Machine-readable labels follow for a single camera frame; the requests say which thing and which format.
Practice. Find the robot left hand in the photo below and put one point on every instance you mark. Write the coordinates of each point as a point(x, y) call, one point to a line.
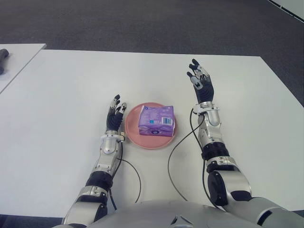
point(114, 121)

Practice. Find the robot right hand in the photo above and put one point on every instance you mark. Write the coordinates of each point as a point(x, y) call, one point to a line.
point(205, 91)

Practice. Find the purple tissue paper pack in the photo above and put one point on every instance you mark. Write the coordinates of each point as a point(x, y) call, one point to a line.
point(155, 118)

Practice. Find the robot left arm silver black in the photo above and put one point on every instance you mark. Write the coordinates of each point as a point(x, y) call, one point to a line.
point(108, 147)

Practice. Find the robot right arm silver black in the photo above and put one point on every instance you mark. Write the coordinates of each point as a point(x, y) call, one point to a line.
point(225, 180)

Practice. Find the pink round plate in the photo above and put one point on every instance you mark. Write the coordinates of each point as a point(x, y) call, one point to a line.
point(152, 142)

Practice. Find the silver robot torso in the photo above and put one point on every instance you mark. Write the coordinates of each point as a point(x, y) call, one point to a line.
point(166, 213)

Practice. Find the white side table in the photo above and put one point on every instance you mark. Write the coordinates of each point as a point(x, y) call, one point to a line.
point(21, 58)

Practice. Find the white table with black edge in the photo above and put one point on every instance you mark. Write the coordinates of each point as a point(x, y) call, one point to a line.
point(292, 8)

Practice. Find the dark grey tool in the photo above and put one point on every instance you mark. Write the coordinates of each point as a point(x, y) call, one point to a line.
point(3, 58)

